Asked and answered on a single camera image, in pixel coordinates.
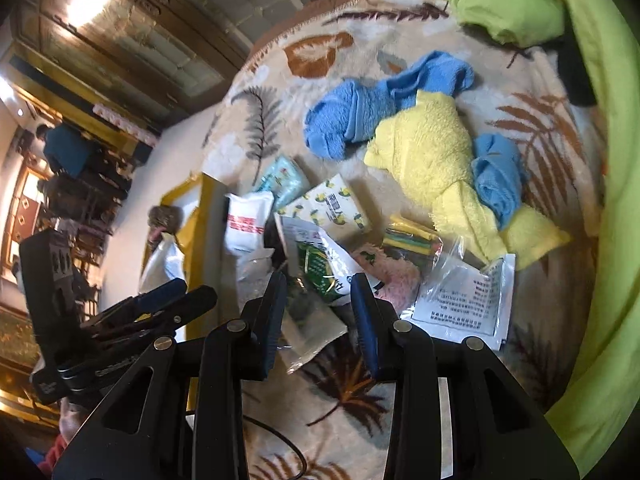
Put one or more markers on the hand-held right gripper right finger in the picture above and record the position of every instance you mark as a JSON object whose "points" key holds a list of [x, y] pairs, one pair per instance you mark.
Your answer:
{"points": [[367, 332]]}

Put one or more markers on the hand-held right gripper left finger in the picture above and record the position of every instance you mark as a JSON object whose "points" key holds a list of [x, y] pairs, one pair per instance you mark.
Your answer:
{"points": [[266, 332]]}

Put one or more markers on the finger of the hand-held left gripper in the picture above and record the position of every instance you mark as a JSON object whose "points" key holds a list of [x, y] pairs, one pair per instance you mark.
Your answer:
{"points": [[155, 296], [185, 310]]}

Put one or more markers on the yellow cardboard box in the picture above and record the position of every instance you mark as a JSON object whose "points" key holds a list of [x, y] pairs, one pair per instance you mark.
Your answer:
{"points": [[212, 240]]}

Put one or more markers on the green and white packet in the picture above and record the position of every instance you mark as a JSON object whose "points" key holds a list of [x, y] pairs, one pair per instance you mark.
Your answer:
{"points": [[315, 265]]}

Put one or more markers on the yellow towel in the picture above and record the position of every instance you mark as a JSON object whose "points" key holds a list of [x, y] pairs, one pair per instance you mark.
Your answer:
{"points": [[425, 155]]}

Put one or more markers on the small blue towel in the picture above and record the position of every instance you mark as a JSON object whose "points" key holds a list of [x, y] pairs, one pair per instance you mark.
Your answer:
{"points": [[495, 175]]}

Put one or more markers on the large blue towel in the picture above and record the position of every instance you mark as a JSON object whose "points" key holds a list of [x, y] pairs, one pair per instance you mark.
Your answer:
{"points": [[350, 110]]}

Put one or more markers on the person's left forearm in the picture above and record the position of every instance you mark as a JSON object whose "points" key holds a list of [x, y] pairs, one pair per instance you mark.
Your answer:
{"points": [[75, 420]]}

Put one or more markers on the white plastic bag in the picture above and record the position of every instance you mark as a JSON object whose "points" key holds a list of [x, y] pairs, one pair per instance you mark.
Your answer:
{"points": [[162, 267]]}

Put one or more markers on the clear plastic bag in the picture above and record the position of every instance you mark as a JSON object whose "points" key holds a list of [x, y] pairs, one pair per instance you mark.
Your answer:
{"points": [[312, 330]]}

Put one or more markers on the pink fluffy item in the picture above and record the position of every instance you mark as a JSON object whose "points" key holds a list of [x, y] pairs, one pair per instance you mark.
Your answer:
{"points": [[395, 275]]}

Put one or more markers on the brown fluffy item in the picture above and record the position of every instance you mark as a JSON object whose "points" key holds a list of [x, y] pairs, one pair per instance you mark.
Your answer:
{"points": [[162, 220]]}

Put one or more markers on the white printed sachet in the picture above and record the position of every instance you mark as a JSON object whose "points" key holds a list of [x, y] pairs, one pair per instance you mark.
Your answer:
{"points": [[465, 305]]}

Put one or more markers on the striped coloured packet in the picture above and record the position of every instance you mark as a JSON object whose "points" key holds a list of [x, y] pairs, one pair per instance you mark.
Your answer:
{"points": [[410, 240]]}

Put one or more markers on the white packet with red print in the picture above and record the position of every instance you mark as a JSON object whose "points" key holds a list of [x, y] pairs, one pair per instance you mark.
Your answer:
{"points": [[247, 225]]}

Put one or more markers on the lemon print tissue packet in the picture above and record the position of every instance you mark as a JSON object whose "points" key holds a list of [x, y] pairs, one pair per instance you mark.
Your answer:
{"points": [[325, 207]]}

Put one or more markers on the teal tissue packet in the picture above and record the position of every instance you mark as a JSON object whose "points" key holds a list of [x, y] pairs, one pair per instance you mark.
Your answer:
{"points": [[282, 177]]}

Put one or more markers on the row of pink white boxes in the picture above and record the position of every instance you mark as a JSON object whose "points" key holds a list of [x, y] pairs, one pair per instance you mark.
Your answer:
{"points": [[127, 120]]}

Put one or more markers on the wooden glass cabinet doors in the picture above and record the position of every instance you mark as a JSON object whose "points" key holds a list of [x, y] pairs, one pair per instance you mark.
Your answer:
{"points": [[150, 45]]}

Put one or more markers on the leaf print blanket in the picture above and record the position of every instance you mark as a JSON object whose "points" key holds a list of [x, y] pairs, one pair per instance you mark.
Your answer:
{"points": [[350, 80]]}

